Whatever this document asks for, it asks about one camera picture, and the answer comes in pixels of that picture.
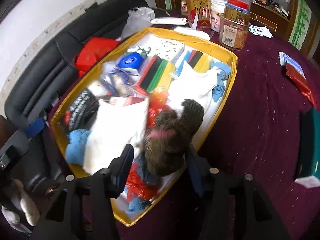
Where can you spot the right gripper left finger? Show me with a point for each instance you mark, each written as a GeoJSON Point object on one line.
{"type": "Point", "coordinates": [120, 168]}

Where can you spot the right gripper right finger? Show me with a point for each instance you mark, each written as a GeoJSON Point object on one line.
{"type": "Point", "coordinates": [198, 168]}

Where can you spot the white cloth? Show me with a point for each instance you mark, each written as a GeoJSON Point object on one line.
{"type": "Point", "coordinates": [192, 85]}

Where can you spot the colourful sponge pack yellow black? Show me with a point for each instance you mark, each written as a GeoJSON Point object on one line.
{"type": "Point", "coordinates": [157, 74]}

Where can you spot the left white gloved hand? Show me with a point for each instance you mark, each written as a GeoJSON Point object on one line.
{"type": "Point", "coordinates": [19, 210]}

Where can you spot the red mesh plastic bag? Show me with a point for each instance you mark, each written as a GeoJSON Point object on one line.
{"type": "Point", "coordinates": [141, 185]}

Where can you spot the black leather sofa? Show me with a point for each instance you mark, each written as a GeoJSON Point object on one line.
{"type": "Point", "coordinates": [52, 71]}

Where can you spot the blue knit cloth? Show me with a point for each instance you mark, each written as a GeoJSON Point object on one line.
{"type": "Point", "coordinates": [75, 150]}

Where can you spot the black crab printed bag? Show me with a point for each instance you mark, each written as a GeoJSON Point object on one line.
{"type": "Point", "coordinates": [80, 111]}

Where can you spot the blue cloth in box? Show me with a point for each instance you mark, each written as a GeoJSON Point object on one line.
{"type": "Point", "coordinates": [224, 71]}

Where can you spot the yellow shallow cardboard box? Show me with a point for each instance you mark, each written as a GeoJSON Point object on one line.
{"type": "Point", "coordinates": [147, 37]}

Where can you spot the dark green book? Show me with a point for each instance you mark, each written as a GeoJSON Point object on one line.
{"type": "Point", "coordinates": [307, 166]}

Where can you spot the red flat packet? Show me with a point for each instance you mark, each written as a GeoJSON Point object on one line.
{"type": "Point", "coordinates": [300, 83]}

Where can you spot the clear jar with brown label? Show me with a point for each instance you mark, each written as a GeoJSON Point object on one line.
{"type": "Point", "coordinates": [233, 35]}

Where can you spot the white oval plate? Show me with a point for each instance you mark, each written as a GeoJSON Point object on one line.
{"type": "Point", "coordinates": [192, 32]}

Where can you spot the blue white small packet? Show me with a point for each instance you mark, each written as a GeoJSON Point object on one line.
{"type": "Point", "coordinates": [284, 59]}

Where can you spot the white flat remote box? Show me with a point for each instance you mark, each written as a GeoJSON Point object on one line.
{"type": "Point", "coordinates": [169, 21]}

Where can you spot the white tissue pack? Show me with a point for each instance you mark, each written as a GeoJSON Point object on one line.
{"type": "Point", "coordinates": [260, 31]}

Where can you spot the clear plastic bag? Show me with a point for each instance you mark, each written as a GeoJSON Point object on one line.
{"type": "Point", "coordinates": [138, 19]}

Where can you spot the red gold carton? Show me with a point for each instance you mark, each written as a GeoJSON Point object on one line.
{"type": "Point", "coordinates": [199, 12]}

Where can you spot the white paper cup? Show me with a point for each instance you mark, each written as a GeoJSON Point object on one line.
{"type": "Point", "coordinates": [217, 8]}

